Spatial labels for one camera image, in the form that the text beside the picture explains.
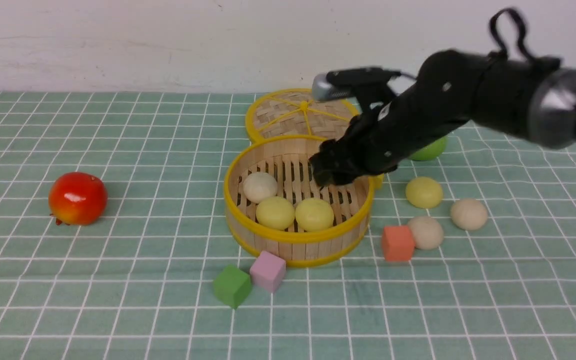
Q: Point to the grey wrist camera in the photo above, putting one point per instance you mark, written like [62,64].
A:
[367,85]

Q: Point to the green foam cube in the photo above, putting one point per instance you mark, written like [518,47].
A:
[232,286]

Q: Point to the white bun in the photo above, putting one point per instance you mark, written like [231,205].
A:
[259,186]
[427,232]
[469,214]

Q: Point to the woven bamboo steamer lid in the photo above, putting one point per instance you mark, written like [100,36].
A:
[294,111]

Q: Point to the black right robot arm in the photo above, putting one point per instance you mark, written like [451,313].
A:
[532,100]

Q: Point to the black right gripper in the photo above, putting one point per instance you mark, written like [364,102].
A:
[438,103]

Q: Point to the green checkered tablecloth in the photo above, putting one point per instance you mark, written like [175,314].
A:
[137,283]

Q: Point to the bamboo steamer tray yellow rim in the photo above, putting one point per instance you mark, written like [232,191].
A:
[287,159]

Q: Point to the pink foam cube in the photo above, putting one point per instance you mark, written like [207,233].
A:
[268,271]

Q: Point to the red toy pomegranate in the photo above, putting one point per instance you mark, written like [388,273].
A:
[77,198]

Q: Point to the green toy apple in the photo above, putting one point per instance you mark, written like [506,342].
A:
[431,151]

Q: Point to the yellow foam block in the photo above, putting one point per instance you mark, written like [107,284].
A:
[378,181]

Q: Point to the yellow bun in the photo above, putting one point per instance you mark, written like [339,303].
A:
[314,214]
[275,212]
[424,192]

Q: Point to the orange foam cube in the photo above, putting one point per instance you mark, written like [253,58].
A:
[397,243]

